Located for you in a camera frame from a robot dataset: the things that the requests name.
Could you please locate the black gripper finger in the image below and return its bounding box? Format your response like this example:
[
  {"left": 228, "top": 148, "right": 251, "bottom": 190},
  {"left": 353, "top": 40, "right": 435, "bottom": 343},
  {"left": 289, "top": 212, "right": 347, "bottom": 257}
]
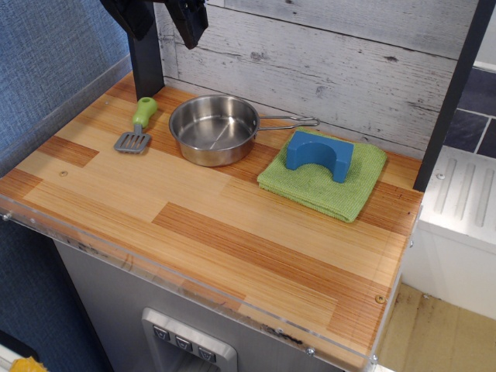
[
  {"left": 164, "top": 0, "right": 208, "bottom": 50},
  {"left": 100, "top": 0, "right": 152, "bottom": 40}
]

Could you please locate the blue arch-shaped wooden handle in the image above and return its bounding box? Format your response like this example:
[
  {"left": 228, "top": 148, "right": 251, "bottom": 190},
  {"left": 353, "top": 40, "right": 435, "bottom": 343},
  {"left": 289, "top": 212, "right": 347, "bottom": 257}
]
[{"left": 285, "top": 131, "right": 354, "bottom": 183}]

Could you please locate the stainless steel pan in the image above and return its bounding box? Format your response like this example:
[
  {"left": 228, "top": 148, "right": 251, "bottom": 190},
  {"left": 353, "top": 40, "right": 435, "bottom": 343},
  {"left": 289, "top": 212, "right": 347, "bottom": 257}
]
[{"left": 169, "top": 95, "right": 320, "bottom": 167}]

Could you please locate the green folded cloth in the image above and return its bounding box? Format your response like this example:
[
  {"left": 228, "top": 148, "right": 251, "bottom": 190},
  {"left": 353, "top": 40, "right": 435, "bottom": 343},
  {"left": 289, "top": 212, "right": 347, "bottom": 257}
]
[{"left": 257, "top": 129, "right": 387, "bottom": 222}]

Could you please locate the clear acrylic edge guard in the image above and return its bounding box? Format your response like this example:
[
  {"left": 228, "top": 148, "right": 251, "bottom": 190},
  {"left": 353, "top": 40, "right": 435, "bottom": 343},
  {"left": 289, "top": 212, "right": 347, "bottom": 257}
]
[{"left": 1, "top": 183, "right": 421, "bottom": 371}]

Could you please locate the grey toy fridge cabinet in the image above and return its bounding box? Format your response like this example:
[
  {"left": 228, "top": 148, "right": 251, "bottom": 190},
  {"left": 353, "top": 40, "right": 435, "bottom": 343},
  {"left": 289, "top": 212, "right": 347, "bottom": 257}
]
[{"left": 56, "top": 242, "right": 370, "bottom": 371}]

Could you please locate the silver dispenser panel with buttons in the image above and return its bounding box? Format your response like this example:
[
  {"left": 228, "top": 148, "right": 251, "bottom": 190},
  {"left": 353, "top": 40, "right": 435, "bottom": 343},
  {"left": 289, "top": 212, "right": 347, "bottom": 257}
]
[{"left": 142, "top": 308, "right": 238, "bottom": 371}]

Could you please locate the white ribbed sink unit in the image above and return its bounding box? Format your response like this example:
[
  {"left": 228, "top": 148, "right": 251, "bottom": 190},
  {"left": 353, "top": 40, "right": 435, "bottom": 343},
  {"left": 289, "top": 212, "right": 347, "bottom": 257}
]
[{"left": 402, "top": 146, "right": 495, "bottom": 318}]

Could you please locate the yellow object at corner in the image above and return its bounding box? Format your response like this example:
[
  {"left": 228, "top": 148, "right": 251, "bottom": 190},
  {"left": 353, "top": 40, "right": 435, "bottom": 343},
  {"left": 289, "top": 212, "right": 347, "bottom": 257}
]
[{"left": 9, "top": 357, "right": 48, "bottom": 372}]

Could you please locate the dark left cabinet post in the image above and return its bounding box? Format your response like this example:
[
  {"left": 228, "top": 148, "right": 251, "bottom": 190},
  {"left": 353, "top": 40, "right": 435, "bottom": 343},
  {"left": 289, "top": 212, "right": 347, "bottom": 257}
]
[{"left": 128, "top": 1, "right": 164, "bottom": 100}]

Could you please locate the dark cabinet post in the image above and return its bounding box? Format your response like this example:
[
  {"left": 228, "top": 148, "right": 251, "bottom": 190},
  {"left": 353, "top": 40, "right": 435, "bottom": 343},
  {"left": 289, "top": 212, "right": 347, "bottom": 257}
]
[
  {"left": 128, "top": 1, "right": 164, "bottom": 100},
  {"left": 413, "top": 0, "right": 495, "bottom": 192}
]

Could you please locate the green handled grey spatula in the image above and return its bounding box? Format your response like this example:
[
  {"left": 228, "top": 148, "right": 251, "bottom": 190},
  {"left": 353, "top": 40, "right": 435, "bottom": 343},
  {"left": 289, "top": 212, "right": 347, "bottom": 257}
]
[{"left": 114, "top": 97, "right": 158, "bottom": 154}]

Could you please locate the dark right cabinet post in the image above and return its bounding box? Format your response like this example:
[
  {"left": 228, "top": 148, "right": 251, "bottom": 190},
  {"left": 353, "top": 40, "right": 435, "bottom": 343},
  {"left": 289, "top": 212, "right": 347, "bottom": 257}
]
[{"left": 413, "top": 0, "right": 495, "bottom": 192}]

